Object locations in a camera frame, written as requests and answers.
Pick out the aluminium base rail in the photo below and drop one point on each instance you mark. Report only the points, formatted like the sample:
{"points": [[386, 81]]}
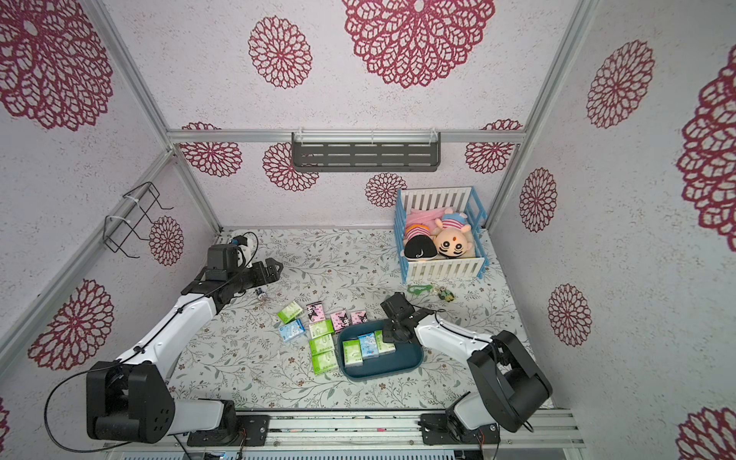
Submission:
{"points": [[392, 434]]}

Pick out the dark teal storage box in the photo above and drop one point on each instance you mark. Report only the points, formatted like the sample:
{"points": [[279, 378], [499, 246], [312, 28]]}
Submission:
{"points": [[406, 358]]}

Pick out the black wire wall rack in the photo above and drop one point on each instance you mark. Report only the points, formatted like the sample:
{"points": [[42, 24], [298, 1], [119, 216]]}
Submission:
{"points": [[119, 229]]}

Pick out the pink plush doll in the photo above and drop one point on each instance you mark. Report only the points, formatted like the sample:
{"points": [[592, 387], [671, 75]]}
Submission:
{"points": [[426, 218]]}

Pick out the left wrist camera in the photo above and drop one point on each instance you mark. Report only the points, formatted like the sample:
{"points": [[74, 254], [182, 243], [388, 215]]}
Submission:
{"points": [[239, 240]]}

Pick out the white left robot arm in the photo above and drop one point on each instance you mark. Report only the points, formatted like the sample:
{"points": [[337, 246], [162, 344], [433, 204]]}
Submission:
{"points": [[128, 399]]}

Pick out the pink kuromi pack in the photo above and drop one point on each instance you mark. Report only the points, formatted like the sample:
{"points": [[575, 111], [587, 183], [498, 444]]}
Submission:
{"points": [[340, 320], [316, 312], [359, 317]]}

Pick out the small figurine keychain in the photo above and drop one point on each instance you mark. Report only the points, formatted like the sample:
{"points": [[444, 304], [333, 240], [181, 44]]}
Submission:
{"points": [[445, 295]]}

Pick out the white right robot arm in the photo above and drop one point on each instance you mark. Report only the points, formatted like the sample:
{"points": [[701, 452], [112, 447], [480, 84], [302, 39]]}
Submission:
{"points": [[509, 385]]}

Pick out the black-haired plush doll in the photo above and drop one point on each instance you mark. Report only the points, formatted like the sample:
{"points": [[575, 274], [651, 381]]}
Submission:
{"points": [[453, 241]]}

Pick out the blue toy figure on wheels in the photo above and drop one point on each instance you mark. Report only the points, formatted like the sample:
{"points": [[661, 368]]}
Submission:
{"points": [[261, 294]]}

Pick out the green tissue pack bottom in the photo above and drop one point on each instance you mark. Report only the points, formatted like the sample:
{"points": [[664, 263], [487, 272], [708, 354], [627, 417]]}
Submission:
{"points": [[324, 362]]}

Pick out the blue tissue pack top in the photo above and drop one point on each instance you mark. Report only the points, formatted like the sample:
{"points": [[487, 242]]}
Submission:
{"points": [[368, 346]]}

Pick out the green carabiner keychain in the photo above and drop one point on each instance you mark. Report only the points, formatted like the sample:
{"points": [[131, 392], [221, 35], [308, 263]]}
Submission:
{"points": [[419, 289]]}

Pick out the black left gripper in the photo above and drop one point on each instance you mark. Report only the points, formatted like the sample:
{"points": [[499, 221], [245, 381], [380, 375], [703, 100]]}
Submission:
{"points": [[263, 277]]}

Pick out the blue tissue pack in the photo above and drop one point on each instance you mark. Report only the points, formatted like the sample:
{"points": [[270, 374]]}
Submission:
{"points": [[292, 330], [368, 346]]}

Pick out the green tissue pack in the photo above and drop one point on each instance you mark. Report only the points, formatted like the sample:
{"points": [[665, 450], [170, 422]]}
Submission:
{"points": [[321, 328], [352, 354], [290, 312], [324, 362], [383, 347], [321, 345]]}

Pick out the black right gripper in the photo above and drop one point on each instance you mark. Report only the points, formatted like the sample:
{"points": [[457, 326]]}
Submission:
{"points": [[397, 318]]}

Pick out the blue white toy crib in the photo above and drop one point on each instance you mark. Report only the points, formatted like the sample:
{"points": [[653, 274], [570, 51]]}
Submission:
{"points": [[462, 200]]}

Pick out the grey wall shelf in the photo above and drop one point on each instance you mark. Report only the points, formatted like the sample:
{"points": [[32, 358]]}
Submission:
{"points": [[364, 153]]}

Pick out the blue tissue pack left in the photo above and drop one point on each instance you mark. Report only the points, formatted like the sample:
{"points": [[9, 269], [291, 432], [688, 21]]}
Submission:
{"points": [[292, 330]]}

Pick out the green tissue pack top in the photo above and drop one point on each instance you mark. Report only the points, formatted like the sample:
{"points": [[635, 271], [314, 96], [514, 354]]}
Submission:
{"points": [[383, 347]]}

